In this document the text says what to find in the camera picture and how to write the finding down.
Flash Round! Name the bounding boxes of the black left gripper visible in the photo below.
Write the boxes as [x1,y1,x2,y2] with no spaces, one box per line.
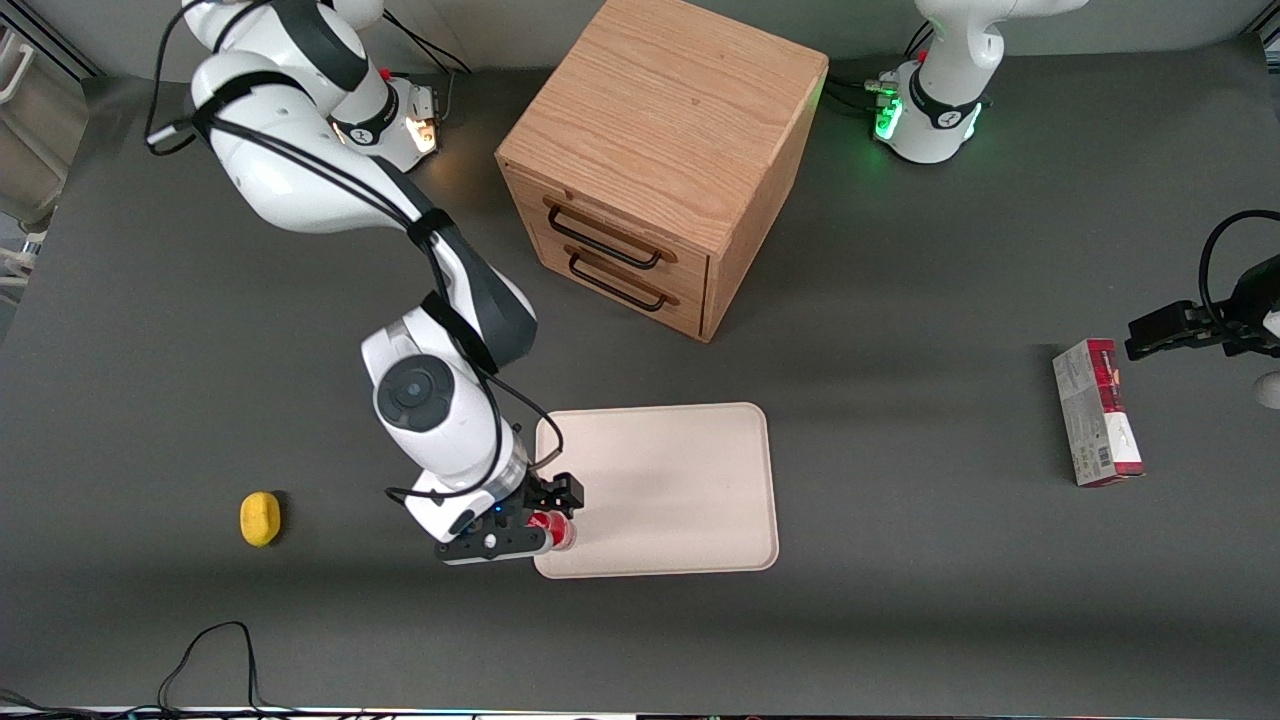
[1125,255,1280,362]

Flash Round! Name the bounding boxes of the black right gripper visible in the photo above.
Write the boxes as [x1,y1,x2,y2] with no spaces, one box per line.
[478,470,586,554]

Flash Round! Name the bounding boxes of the red coke bottle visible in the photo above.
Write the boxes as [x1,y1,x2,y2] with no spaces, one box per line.
[527,509,578,554]

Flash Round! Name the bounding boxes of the beige rectangular tray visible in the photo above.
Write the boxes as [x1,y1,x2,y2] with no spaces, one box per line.
[533,402,780,580]

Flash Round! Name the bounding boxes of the grey and red carton box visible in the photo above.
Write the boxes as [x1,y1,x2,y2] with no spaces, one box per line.
[1052,338,1146,488]

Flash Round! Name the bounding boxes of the yellow lemon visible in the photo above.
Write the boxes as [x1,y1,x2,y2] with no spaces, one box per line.
[240,491,283,548]

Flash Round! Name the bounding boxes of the wooden two-drawer cabinet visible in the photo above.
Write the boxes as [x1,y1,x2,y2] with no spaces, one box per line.
[494,0,830,344]

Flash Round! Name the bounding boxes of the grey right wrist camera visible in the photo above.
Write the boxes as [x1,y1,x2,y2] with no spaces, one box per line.
[435,525,553,567]

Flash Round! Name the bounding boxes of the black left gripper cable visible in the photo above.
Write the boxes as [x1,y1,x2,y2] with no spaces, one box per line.
[1199,209,1280,323]

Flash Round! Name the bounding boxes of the black long drawer handle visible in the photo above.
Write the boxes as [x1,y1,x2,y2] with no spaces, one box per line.
[545,200,677,271]

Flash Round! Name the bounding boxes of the black loose table cable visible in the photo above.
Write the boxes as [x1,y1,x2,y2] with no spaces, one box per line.
[0,621,331,720]

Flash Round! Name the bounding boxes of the black left base cables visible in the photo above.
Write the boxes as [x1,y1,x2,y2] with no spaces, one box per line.
[828,22,933,116]

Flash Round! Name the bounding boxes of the black base cables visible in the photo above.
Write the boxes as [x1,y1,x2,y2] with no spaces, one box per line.
[828,22,933,116]
[380,10,476,126]

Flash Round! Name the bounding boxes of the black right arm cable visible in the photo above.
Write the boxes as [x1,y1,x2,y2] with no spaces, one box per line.
[146,0,566,501]

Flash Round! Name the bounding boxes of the black right base cables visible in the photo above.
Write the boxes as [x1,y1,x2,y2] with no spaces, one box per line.
[380,10,476,126]

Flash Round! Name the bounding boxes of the grey metal frame stand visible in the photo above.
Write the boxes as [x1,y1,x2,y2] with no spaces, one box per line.
[0,0,101,306]

